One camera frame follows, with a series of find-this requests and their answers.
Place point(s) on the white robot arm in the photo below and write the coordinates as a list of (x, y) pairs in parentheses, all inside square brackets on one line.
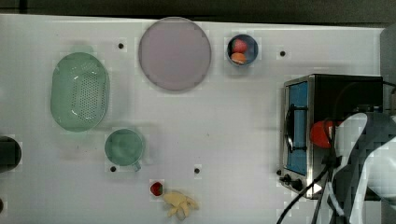
[(365, 147)]

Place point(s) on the black silver toaster oven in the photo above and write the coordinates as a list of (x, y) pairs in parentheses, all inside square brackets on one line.
[(307, 100)]

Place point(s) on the round grey plate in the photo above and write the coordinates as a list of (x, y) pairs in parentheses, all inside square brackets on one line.
[(175, 54)]

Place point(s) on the orange toy fruit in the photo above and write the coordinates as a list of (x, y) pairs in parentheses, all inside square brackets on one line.
[(238, 58)]

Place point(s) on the red toy fruit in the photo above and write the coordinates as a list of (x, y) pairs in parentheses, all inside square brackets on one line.
[(239, 45)]

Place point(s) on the green mug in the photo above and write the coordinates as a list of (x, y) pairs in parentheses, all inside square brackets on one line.
[(125, 147)]

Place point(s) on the small blue bowl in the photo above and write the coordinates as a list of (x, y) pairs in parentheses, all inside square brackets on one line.
[(252, 49)]

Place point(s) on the red toy strawberry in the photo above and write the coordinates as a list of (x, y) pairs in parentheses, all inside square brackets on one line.
[(156, 189)]

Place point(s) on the yellow plush toy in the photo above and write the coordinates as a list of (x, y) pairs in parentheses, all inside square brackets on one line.
[(179, 204)]

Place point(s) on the green perforated colander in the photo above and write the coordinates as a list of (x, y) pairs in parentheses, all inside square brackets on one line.
[(79, 91)]

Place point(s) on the black round pot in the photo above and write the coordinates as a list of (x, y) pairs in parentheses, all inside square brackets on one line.
[(10, 154)]

